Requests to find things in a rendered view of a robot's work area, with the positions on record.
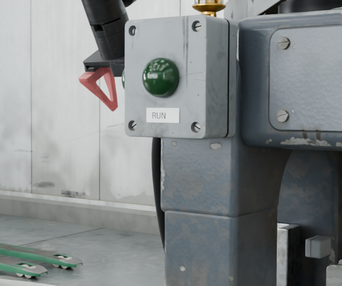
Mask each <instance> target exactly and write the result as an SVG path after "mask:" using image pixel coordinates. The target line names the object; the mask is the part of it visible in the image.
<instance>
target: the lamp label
mask: <svg viewBox="0 0 342 286"><path fill-rule="evenodd" d="M147 122H150V123H179V108H147Z"/></svg>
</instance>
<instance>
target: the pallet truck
mask: <svg viewBox="0 0 342 286"><path fill-rule="evenodd" d="M0 254H1V255H7V256H13V257H17V258H23V259H30V260H36V261H40V262H45V263H52V264H53V265H54V266H55V267H60V266H61V267H62V268H63V269H66V268H70V267H77V264H82V261H81V260H80V259H78V258H76V257H74V256H71V255H67V254H62V253H56V252H52V251H45V250H39V249H32V248H27V247H21V246H15V245H8V244H4V243H0ZM0 270H3V271H8V272H14V273H16V274H17V275H18V276H19V277H21V276H25V277H26V278H28V279H29V278H32V277H36V276H41V274H42V273H45V272H46V273H47V274H48V271H47V269H46V268H44V267H42V266H40V265H37V264H34V263H30V262H25V261H21V260H15V259H9V258H3V257H0Z"/></svg>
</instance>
